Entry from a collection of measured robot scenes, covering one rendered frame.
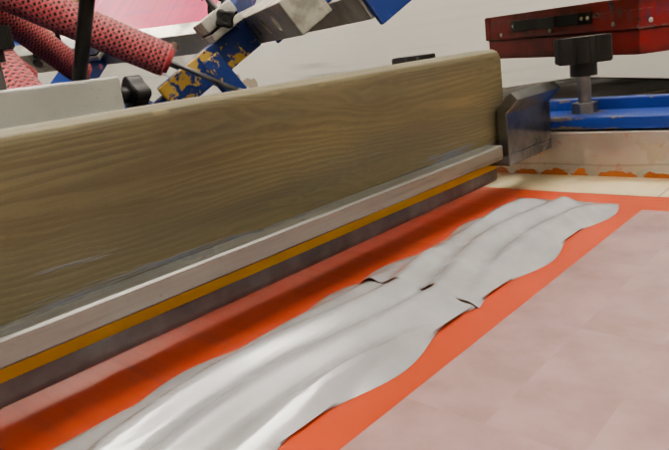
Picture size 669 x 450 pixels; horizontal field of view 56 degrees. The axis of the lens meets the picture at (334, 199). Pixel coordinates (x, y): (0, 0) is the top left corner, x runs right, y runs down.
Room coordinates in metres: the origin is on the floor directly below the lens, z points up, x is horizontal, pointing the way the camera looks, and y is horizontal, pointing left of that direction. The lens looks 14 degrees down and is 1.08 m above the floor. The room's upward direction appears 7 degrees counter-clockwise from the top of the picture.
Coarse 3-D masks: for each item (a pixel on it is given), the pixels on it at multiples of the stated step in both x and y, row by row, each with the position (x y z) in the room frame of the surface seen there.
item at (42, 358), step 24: (480, 168) 0.45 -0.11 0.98; (432, 192) 0.41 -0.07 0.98; (384, 216) 0.37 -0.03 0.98; (312, 240) 0.33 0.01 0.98; (264, 264) 0.30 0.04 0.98; (216, 288) 0.28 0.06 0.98; (144, 312) 0.25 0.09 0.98; (96, 336) 0.24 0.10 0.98; (24, 360) 0.22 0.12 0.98; (48, 360) 0.22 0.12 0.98
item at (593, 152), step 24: (552, 144) 0.49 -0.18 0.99; (576, 144) 0.48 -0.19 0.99; (600, 144) 0.47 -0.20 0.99; (624, 144) 0.46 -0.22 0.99; (648, 144) 0.44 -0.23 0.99; (504, 168) 0.52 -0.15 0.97; (528, 168) 0.51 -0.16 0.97; (552, 168) 0.49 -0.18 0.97; (576, 168) 0.48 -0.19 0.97; (600, 168) 0.47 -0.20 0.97; (624, 168) 0.46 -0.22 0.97; (648, 168) 0.44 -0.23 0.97
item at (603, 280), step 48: (480, 192) 0.47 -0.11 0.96; (528, 192) 0.45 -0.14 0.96; (384, 240) 0.38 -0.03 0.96; (432, 240) 0.36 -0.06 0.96; (576, 240) 0.33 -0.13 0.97; (624, 240) 0.32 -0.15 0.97; (528, 288) 0.27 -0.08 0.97; (576, 288) 0.26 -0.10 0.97; (624, 288) 0.26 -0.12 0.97; (624, 336) 0.22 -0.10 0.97
